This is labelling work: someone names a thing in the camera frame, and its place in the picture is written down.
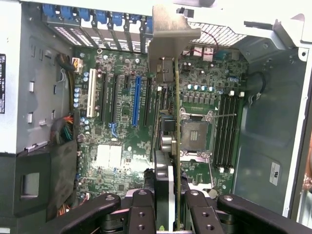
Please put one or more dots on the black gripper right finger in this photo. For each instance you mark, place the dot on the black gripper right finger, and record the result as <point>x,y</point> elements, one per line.
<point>200,212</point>

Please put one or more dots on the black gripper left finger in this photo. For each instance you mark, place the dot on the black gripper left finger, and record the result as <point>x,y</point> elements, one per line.
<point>142,212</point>

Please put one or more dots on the coin cell battery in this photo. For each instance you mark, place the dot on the coin cell battery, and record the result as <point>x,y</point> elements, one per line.
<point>212,193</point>

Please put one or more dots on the metal socket cover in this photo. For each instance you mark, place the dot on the metal socket cover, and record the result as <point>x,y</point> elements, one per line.
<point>185,159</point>

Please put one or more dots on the silver chipset heatsink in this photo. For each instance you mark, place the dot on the silver chipset heatsink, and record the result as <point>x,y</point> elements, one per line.
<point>109,156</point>

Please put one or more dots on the CPU socket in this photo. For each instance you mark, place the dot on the CPU socket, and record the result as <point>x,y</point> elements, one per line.
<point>195,134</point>

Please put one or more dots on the black RAM slot bank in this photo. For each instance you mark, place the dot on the black RAM slot bank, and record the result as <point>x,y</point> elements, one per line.
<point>226,134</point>

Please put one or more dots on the locking lever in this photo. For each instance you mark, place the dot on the locking lever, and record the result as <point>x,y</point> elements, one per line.
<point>224,115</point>

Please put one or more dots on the long black expansion slot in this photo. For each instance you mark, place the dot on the long black expansion slot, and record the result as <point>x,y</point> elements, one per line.
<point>103,97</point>
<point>114,97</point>
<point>147,102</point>

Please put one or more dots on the blue expansion slot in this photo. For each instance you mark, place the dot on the blue expansion slot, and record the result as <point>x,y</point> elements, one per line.
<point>137,102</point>

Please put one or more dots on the open grey PC case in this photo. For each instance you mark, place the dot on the open grey PC case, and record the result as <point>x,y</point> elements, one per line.
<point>268,122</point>

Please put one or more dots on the green motherboard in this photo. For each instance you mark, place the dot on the green motherboard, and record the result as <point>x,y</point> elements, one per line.
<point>122,97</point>

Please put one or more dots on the white expansion slot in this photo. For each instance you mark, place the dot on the white expansion slot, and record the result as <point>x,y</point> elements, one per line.
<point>91,92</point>

